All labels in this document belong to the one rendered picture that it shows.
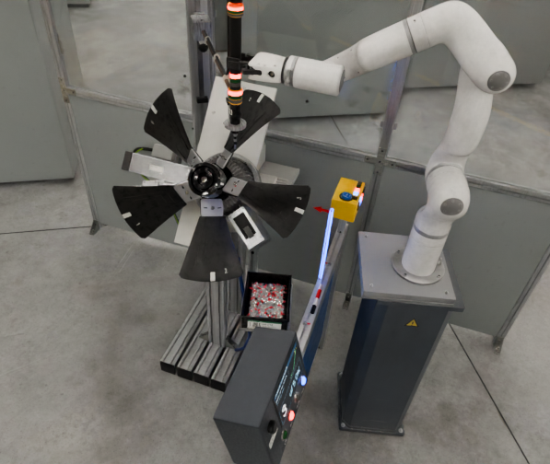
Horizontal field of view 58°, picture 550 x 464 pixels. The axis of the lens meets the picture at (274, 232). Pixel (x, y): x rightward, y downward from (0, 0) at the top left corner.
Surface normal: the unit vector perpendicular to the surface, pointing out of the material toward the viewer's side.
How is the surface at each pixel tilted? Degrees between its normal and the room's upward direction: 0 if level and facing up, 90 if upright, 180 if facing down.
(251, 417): 15
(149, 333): 0
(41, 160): 90
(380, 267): 1
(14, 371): 0
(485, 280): 90
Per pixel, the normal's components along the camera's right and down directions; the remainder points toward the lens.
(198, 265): 0.32, 0.02
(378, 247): 0.06, -0.75
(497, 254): -0.33, 0.62
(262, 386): -0.19, -0.79
